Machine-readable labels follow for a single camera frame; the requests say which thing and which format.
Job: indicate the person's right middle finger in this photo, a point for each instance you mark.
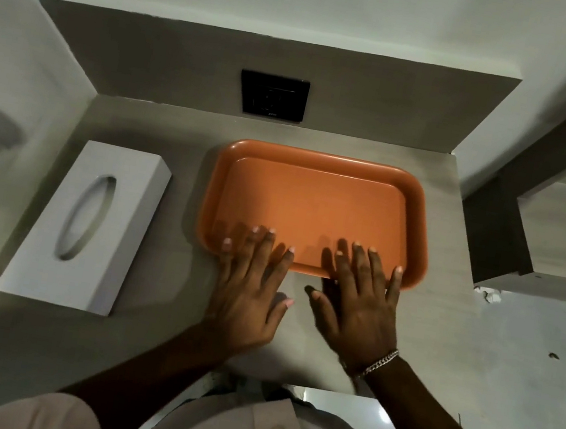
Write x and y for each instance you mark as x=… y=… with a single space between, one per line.
x=358 y=263

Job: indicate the person's left middle finger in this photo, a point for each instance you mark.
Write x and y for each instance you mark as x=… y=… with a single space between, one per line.
x=266 y=252

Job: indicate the person's left little finger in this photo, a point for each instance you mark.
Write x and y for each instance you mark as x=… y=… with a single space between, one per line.
x=227 y=258

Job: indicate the person's left forearm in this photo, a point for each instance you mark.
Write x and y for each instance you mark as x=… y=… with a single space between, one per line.
x=144 y=367

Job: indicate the person's right little finger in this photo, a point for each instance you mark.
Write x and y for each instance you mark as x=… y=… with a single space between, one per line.
x=395 y=286

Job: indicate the person's right thumb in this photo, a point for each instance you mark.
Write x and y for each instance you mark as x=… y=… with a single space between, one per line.
x=320 y=307

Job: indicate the person's right hand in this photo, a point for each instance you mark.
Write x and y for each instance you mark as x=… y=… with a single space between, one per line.
x=363 y=317

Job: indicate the crumpled white paper scrap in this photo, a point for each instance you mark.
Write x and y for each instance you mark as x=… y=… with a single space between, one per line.
x=488 y=294

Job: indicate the person's right forearm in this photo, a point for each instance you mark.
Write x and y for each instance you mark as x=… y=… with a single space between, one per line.
x=422 y=413

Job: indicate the white tissue box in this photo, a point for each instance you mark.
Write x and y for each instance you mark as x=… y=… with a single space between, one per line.
x=86 y=225

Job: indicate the person's left thumb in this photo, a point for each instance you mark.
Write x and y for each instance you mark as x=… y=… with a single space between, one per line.
x=281 y=310

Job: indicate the person's left hand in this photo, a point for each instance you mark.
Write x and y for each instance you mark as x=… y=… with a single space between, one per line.
x=241 y=302

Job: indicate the black wall socket plate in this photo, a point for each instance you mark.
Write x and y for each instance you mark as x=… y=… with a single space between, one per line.
x=273 y=95

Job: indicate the orange plastic tray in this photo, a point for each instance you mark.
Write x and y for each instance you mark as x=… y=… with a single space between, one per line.
x=317 y=201

